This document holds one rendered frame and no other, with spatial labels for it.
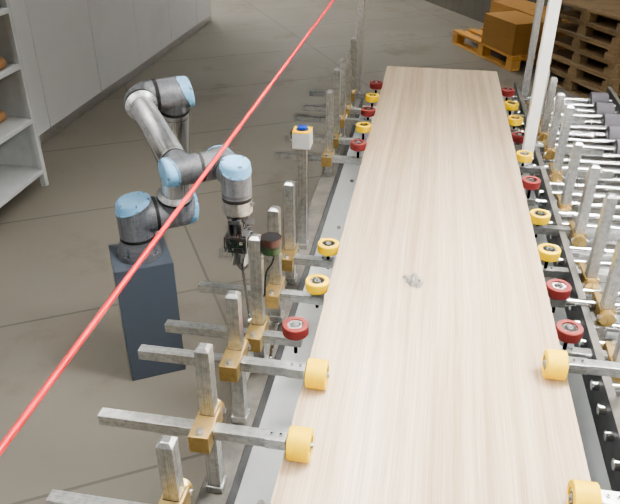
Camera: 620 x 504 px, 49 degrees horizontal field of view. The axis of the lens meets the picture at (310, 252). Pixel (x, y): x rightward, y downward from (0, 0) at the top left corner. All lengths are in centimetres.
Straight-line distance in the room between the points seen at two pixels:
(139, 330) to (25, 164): 251
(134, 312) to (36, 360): 68
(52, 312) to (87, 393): 72
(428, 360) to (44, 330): 232
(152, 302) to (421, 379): 152
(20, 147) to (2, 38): 77
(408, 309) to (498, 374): 37
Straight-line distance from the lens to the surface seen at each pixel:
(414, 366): 193
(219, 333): 212
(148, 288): 302
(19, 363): 359
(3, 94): 524
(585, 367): 197
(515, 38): 809
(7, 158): 544
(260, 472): 202
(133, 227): 293
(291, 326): 205
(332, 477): 163
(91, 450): 305
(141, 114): 238
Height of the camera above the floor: 214
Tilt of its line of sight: 31 degrees down
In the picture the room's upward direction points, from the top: straight up
